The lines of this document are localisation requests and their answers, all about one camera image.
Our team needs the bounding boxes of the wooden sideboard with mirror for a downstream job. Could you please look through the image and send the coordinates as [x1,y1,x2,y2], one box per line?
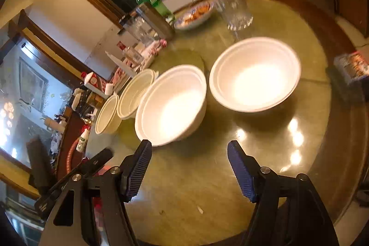
[0,12,87,177]

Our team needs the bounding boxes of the white foam bowl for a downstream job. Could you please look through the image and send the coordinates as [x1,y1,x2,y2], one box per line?
[209,37,302,113]
[134,64,207,147]

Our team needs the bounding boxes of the white milk bottle green label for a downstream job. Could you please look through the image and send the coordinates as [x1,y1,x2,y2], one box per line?
[75,128,91,153]

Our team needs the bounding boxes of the ribbed beige bowl with tab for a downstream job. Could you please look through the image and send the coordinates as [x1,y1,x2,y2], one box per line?
[117,68,160,120]

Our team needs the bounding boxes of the steel thermos flask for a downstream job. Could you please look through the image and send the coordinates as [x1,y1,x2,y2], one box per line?
[135,2,176,40]

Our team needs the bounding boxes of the green plastic bottle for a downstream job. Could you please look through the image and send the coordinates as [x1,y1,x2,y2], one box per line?
[131,0,176,23]

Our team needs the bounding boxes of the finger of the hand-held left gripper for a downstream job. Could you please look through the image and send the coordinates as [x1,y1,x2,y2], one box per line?
[78,148,113,176]

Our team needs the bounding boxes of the tall white-blue packet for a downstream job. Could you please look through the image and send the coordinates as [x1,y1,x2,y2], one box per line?
[119,14,153,46]

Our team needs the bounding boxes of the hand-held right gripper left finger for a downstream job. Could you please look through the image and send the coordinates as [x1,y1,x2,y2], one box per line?
[37,140,153,246]

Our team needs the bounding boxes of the pink meat packet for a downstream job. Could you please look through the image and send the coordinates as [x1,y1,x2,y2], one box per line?
[111,60,139,88]

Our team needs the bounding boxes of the colourful printed packet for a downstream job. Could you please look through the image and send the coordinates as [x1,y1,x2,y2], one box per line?
[326,51,369,102]

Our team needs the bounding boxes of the pink wrapped sweets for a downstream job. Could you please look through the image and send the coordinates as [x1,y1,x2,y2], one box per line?
[144,39,169,58]

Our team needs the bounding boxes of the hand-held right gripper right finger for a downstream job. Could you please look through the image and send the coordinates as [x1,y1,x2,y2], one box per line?
[227,140,341,246]

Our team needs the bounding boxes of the patterned plate with food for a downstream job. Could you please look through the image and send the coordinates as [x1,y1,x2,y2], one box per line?
[174,0,215,31]

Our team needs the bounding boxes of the small beige ribbed bowl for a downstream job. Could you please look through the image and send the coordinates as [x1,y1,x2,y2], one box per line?
[95,95,123,135]

